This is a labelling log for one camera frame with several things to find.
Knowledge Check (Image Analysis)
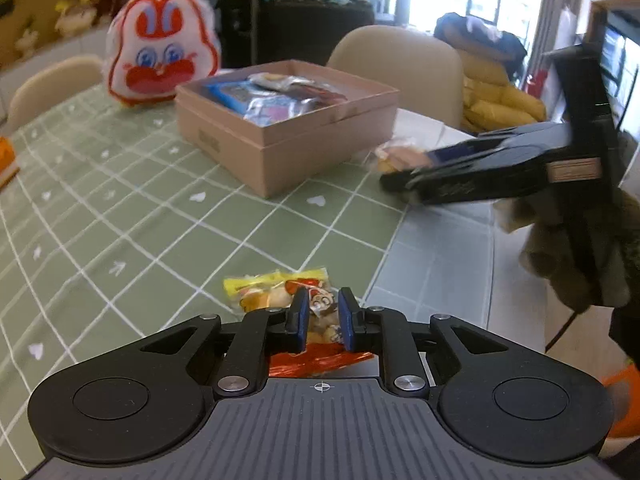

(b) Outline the black appliance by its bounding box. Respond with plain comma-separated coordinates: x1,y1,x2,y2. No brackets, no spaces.
216,0,255,68

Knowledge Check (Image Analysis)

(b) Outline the pink cardboard box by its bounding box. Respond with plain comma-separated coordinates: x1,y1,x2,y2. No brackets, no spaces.
175,60,399,199

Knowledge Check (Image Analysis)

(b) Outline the white red rabbit bag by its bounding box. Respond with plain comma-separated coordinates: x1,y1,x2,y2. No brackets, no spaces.
106,0,221,108

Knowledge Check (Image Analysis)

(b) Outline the beige chair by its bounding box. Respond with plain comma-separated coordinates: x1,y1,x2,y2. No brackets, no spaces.
326,25,463,131
7,55,108,136

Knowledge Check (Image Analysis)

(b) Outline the clear cake packet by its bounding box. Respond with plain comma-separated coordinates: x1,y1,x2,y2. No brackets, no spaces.
375,142,436,176

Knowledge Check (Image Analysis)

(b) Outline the black cabinet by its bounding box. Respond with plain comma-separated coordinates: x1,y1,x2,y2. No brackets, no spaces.
257,0,376,66

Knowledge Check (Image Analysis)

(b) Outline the window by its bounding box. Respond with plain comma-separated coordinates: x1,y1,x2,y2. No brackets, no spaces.
410,0,546,46

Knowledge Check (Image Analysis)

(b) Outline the grey curtain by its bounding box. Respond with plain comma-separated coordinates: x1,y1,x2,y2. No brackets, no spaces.
542,0,583,56

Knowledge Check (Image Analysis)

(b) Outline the black cable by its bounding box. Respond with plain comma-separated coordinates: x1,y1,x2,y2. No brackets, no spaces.
544,306,588,353

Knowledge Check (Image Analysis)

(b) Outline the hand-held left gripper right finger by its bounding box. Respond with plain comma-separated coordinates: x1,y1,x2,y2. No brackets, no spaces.
338,287,502,400

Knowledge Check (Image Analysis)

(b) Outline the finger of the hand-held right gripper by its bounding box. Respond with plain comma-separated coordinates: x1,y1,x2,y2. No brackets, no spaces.
426,121,574,169
379,156,552,207

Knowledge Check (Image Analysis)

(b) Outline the yellow red clear snack packet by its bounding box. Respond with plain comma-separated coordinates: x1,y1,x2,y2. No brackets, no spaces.
222,267,376,378

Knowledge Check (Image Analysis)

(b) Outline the green checked tablecloth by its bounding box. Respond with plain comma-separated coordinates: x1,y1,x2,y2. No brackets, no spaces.
0,77,501,480

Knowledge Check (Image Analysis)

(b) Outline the white vase with plant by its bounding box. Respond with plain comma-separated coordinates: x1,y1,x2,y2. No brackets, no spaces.
12,17,41,58

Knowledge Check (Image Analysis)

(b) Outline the orange white tissue box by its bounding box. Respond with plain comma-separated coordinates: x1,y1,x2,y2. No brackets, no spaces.
0,137,21,186

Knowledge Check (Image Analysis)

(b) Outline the orange blurry object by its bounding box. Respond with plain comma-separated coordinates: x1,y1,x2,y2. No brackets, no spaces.
602,362,640,441

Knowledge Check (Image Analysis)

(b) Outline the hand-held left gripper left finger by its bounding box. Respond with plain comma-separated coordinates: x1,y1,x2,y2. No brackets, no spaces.
139,287,309,400

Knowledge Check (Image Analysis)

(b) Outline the grey foil snack bar packet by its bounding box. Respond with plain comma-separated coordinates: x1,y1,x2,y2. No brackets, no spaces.
243,96,313,127

